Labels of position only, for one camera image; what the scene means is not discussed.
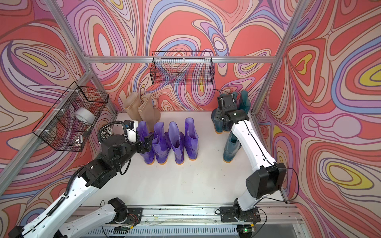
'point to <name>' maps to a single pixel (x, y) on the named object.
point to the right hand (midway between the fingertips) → (223, 117)
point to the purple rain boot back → (191, 140)
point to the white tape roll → (85, 114)
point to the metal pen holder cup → (105, 131)
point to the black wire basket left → (65, 126)
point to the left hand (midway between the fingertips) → (148, 133)
